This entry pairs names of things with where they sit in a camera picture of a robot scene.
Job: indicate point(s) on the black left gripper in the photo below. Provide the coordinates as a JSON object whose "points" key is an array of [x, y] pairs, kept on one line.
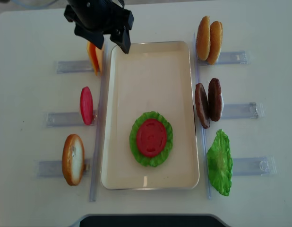
{"points": [[94, 18]]}

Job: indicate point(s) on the red tomato slice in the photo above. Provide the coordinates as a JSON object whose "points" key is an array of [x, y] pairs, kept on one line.
{"points": [[151, 138], [86, 105]]}

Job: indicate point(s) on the brown meat patty outer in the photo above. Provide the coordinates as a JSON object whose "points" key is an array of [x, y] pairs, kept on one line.
{"points": [[215, 100]]}

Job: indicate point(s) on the sliced bread piece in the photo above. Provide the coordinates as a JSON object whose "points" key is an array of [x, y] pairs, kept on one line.
{"points": [[73, 157]]}

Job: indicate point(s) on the green lettuce leaf on tray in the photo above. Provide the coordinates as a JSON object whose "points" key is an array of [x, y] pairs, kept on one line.
{"points": [[157, 160]]}

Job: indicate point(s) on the green lettuce leaf upright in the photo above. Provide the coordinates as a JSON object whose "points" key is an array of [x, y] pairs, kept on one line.
{"points": [[220, 163]]}

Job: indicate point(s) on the cream rectangular metal tray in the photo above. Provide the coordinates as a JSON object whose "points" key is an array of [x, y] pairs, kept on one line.
{"points": [[155, 78]]}

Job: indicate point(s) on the golden bun half inner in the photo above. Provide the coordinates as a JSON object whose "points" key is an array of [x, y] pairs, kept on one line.
{"points": [[203, 39]]}

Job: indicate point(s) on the clear left long rail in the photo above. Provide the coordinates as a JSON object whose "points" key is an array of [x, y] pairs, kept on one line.
{"points": [[99, 127]]}

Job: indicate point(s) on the clear long rail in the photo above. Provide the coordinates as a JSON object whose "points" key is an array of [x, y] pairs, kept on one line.
{"points": [[99, 127], [202, 130]]}

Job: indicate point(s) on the clear right long rail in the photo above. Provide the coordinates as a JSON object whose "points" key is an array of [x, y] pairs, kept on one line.
{"points": [[202, 130]]}

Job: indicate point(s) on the clear tomato holder rail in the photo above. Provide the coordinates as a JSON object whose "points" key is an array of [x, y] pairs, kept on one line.
{"points": [[69, 119]]}

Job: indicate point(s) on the clear bun holder rail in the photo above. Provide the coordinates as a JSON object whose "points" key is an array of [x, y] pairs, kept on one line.
{"points": [[236, 57]]}

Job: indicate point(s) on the clear bread holder rail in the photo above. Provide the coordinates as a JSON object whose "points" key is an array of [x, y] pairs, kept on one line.
{"points": [[53, 169]]}

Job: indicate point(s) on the clear patty holder rail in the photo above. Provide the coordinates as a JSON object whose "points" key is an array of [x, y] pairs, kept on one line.
{"points": [[251, 110]]}

